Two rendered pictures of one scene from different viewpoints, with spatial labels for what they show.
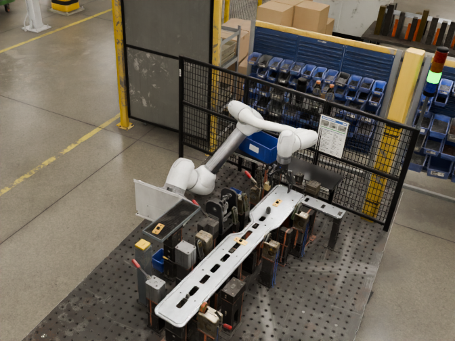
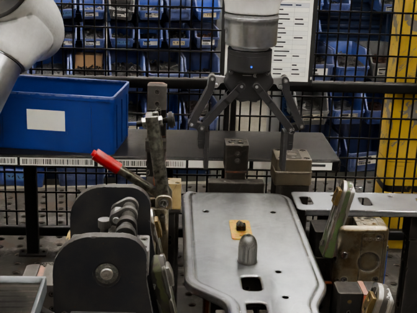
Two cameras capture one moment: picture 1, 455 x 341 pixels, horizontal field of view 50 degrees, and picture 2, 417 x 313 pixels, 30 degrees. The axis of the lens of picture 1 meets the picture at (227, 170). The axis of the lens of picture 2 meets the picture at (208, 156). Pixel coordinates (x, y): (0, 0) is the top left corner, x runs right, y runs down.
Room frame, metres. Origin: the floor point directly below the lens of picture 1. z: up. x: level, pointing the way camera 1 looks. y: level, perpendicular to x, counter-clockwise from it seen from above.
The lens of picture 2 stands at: (1.55, 0.43, 1.57)
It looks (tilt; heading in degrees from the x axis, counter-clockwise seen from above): 18 degrees down; 326
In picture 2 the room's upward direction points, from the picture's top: 2 degrees clockwise
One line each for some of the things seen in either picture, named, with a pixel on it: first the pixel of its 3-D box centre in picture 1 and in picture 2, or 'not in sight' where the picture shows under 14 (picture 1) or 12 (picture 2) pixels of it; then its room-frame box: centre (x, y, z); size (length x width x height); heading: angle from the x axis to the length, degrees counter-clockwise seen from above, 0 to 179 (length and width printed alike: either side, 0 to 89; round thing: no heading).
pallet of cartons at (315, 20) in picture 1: (294, 37); not in sight; (7.36, -0.89, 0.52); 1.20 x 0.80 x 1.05; 153
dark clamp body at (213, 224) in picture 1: (210, 244); not in sight; (2.27, 0.08, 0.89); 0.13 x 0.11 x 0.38; 59
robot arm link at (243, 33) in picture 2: (284, 157); (251, 30); (2.59, -0.35, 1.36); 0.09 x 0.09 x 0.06
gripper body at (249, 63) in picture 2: (282, 167); (248, 74); (2.59, -0.35, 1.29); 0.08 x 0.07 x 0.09; 59
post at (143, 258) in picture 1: (144, 275); not in sight; (1.94, 0.43, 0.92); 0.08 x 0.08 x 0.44; 59
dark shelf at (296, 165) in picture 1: (281, 162); (139, 148); (3.07, -0.40, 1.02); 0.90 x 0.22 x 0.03; 59
